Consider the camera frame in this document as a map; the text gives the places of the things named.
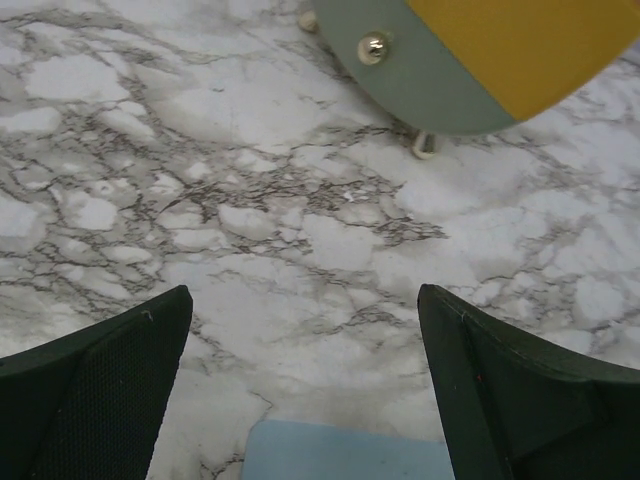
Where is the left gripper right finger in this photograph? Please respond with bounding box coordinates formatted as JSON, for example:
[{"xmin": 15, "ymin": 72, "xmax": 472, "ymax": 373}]
[{"xmin": 417, "ymin": 284, "xmax": 639, "ymax": 480}]

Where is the light blue cleaning cloth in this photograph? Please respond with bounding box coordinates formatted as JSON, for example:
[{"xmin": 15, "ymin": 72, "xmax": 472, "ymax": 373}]
[{"xmin": 241, "ymin": 420, "xmax": 454, "ymax": 480}]

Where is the round cream drawer cabinet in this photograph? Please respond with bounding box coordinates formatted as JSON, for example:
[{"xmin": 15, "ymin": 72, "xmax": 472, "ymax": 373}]
[{"xmin": 298, "ymin": 1, "xmax": 639, "ymax": 159}]

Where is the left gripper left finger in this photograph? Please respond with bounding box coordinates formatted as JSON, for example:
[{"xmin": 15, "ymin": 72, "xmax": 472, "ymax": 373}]
[{"xmin": 1, "ymin": 285, "xmax": 193, "ymax": 480}]

